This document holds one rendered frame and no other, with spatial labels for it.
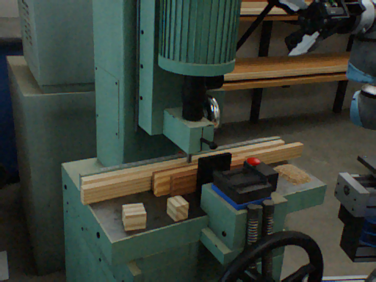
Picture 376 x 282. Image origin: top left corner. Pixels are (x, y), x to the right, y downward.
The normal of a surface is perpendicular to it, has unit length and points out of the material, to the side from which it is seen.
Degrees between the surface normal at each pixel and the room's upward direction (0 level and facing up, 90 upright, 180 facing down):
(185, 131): 90
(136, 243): 90
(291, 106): 90
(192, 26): 90
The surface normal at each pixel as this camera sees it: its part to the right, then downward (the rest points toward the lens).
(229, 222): -0.87, 0.15
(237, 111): 0.43, 0.39
